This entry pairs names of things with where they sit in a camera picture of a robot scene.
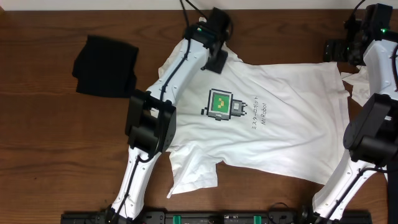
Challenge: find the white printed t-shirt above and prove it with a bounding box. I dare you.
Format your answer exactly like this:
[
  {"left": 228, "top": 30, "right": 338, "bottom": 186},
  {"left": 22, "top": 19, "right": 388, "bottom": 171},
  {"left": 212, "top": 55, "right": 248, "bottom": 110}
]
[{"left": 169, "top": 52, "right": 349, "bottom": 195}]

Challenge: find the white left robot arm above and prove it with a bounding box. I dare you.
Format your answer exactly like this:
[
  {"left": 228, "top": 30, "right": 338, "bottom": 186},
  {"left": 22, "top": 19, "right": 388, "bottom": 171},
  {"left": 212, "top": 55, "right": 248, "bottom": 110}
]
[{"left": 106, "top": 22, "right": 229, "bottom": 223}]

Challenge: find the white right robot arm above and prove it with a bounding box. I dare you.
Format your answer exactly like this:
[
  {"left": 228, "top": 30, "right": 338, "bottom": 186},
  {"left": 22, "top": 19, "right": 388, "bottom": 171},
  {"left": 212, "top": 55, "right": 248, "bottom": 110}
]
[{"left": 302, "top": 28, "right": 397, "bottom": 223}]

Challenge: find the white crumpled garment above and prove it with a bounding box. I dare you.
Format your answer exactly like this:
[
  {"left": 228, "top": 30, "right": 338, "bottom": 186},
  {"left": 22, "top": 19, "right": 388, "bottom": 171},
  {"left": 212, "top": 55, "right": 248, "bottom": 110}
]
[{"left": 341, "top": 65, "right": 371, "bottom": 106}]

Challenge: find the black folded cloth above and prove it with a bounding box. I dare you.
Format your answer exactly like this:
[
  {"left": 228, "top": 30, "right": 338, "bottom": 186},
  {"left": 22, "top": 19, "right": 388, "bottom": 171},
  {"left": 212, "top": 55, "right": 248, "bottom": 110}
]
[{"left": 72, "top": 35, "right": 139, "bottom": 98}]

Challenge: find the dark navy striped garment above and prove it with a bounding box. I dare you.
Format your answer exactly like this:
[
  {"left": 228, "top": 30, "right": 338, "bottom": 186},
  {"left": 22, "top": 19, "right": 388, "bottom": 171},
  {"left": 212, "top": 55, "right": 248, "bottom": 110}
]
[{"left": 387, "top": 163, "right": 398, "bottom": 224}]

